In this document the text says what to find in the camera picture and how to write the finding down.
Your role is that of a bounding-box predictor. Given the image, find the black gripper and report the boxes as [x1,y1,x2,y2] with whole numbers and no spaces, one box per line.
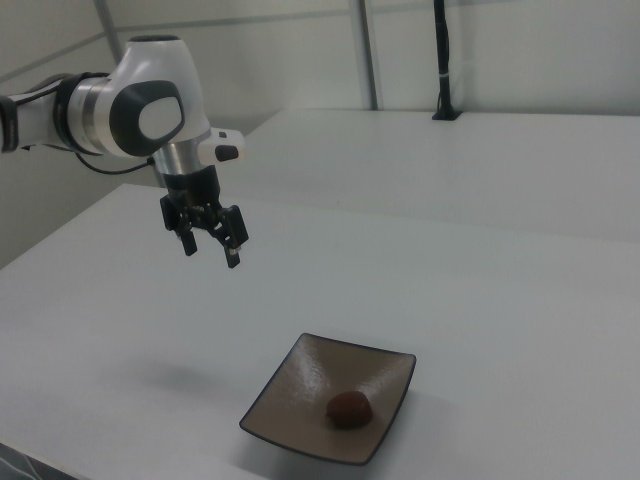
[159,166,250,270]

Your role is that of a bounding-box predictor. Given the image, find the small round brown chestnut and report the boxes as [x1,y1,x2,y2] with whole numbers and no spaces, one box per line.
[324,390,375,430]

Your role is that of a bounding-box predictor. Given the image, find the square brown ceramic plate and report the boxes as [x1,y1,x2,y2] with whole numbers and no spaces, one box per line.
[238,332,418,467]

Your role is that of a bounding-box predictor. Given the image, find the dark patterned object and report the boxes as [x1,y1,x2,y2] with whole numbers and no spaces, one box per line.
[0,436,67,480]

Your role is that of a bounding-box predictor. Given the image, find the black pole with flat base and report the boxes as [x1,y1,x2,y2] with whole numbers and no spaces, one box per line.
[431,0,464,123]

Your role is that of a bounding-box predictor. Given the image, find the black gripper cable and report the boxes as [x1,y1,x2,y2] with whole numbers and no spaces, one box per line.
[73,149,156,176]

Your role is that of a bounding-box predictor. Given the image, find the grey metal frame post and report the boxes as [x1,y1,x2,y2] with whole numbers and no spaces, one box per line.
[355,0,380,111]
[94,0,124,64]

